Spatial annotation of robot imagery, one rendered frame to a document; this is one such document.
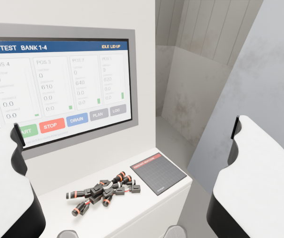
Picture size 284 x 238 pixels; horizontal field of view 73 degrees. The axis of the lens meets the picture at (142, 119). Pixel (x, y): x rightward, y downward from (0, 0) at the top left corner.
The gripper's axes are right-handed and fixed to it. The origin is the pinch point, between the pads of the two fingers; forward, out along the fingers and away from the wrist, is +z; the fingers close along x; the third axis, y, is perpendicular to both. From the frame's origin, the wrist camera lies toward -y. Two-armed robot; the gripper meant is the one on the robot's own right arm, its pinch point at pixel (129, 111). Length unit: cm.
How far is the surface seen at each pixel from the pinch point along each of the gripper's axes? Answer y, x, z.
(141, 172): 48, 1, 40
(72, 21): -2, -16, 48
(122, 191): 46, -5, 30
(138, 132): 39, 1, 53
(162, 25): 16, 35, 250
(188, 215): 153, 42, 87
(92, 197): 43, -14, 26
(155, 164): 49, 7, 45
